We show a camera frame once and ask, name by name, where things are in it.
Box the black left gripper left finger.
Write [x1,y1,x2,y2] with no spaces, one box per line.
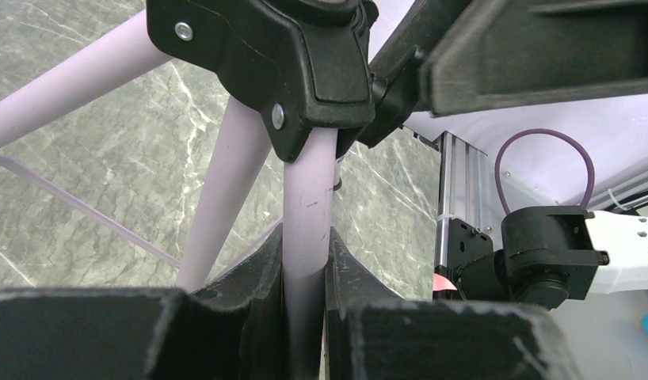
[0,228,287,379]

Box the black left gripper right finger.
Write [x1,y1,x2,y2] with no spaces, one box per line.
[324,230,581,379]

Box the lilac music stand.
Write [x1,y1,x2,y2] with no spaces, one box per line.
[0,1,648,379]

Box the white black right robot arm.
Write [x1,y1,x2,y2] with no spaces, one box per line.
[325,207,648,379]

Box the black right arm gripper finger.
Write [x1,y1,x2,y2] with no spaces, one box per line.
[371,1,648,116]

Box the silver aluminium rail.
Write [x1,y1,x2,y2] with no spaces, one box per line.
[434,131,494,284]

